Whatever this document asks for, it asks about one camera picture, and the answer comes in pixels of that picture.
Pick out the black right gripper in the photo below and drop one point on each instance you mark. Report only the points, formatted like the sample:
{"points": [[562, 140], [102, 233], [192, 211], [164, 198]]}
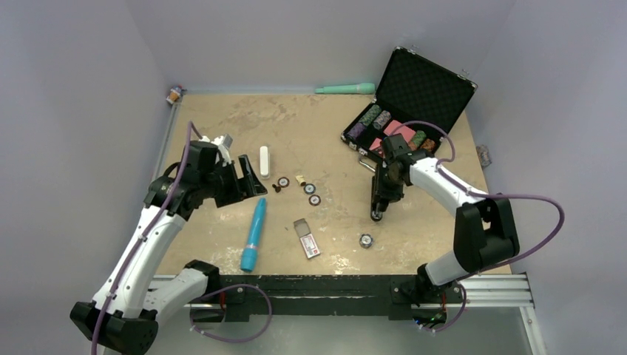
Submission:
{"points": [[387, 194]]}

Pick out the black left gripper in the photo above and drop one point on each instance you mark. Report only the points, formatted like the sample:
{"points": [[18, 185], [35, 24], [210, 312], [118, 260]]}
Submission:
{"points": [[253, 186]]}

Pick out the white stapler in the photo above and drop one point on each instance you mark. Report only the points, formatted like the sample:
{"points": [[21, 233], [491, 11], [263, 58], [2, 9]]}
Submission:
{"points": [[264, 162]]}

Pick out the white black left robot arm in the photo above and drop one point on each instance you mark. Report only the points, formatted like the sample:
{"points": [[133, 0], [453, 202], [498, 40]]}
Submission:
{"points": [[124, 315]]}

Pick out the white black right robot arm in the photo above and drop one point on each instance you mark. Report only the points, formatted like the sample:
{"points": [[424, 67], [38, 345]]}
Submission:
{"points": [[484, 233]]}

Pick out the staples cardboard box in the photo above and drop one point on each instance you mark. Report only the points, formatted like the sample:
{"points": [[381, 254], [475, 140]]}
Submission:
{"points": [[306, 238]]}

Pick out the pink card deck lower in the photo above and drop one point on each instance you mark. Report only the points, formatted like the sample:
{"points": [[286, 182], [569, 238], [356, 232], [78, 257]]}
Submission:
{"points": [[376, 146]]}

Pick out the pink card deck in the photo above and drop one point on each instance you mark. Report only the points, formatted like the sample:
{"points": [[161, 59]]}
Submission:
{"points": [[396, 127], [376, 146]]}

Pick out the brown poker chip upper left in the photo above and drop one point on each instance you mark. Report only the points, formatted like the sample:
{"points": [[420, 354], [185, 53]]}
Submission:
{"points": [[283, 182]]}

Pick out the pink card deck upper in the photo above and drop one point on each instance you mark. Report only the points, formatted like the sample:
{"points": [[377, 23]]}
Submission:
{"points": [[396, 127]]}

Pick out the small beige block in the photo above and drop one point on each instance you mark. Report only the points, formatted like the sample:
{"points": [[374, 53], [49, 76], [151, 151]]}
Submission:
{"points": [[300, 180]]}

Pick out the teal poker chip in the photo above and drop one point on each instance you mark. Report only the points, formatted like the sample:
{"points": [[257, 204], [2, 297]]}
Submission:
{"points": [[309, 188]]}

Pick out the blue cylindrical tool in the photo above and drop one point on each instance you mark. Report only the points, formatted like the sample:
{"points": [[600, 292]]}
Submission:
{"points": [[250, 252]]}

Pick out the black poker chip case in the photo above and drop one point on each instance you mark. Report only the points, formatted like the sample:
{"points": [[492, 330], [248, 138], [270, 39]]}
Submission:
{"points": [[416, 92]]}

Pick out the mint green microphone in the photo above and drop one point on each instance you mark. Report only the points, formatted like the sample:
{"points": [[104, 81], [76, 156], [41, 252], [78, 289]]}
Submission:
{"points": [[348, 89]]}

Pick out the small patterned object right edge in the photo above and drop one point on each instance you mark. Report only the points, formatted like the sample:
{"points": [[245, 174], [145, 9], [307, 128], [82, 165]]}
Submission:
{"points": [[484, 156]]}

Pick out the small colourful toy figure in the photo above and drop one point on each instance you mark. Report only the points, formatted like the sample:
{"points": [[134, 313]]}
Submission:
{"points": [[175, 94]]}

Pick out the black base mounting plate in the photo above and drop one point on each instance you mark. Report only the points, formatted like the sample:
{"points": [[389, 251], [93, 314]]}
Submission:
{"points": [[392, 296]]}

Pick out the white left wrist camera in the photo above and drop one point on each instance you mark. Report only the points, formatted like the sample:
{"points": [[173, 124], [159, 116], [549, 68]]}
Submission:
{"points": [[223, 144]]}

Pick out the aluminium frame rail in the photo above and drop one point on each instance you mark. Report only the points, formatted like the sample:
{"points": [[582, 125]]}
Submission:
{"points": [[302, 133]]}

